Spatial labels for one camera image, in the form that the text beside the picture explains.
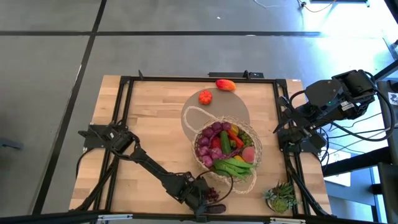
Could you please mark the black aluminium table frame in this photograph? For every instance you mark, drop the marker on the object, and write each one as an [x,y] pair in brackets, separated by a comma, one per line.
[171,80]

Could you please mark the grey round mat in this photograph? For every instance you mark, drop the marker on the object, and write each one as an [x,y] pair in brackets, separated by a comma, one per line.
[224,105]

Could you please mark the red grape bunch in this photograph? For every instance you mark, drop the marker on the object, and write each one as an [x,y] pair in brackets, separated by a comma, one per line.
[212,194]

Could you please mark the purple grape bunch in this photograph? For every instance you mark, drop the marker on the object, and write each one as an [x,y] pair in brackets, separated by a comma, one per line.
[206,151]

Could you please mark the potted succulent plant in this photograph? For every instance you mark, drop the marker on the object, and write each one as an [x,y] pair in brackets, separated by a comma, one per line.
[281,199]

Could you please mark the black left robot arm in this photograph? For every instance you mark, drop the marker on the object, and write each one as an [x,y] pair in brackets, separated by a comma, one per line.
[149,163]

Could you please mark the small orange pumpkin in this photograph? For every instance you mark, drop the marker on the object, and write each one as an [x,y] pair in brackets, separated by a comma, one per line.
[205,97]

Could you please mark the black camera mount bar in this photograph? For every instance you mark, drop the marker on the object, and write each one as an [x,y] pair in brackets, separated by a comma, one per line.
[230,74]

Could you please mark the red orange mango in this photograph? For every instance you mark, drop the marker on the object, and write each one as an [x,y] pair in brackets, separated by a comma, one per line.
[225,84]

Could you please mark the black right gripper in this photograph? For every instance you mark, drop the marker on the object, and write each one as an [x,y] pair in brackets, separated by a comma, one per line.
[303,116]

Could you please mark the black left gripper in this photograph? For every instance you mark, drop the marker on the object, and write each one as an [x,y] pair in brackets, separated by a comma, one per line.
[186,188]

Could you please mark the green grape bunch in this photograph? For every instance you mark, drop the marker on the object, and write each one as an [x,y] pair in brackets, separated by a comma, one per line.
[246,139]

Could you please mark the bumpy green cucumber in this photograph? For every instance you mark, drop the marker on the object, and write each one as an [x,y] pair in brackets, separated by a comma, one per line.
[225,142]

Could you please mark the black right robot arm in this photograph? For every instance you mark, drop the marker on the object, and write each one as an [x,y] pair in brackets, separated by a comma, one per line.
[326,93]

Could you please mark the red bell pepper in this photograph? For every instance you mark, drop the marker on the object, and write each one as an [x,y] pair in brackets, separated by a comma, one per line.
[216,142]

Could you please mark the yellow starfruit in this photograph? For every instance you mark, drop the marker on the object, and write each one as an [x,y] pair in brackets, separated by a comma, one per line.
[234,129]

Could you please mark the black desk leg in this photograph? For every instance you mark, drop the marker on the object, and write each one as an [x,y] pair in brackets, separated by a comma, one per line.
[387,70]

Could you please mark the grey desk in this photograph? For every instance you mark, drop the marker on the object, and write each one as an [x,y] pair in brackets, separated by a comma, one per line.
[388,155]

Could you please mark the green lettuce leaf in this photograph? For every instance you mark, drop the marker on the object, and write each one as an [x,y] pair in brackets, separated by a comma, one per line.
[233,166]

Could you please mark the pink peach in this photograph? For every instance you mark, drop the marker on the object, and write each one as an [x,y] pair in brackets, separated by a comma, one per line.
[248,154]

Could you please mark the purple eggplant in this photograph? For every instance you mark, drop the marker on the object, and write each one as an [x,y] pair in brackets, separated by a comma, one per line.
[217,209]

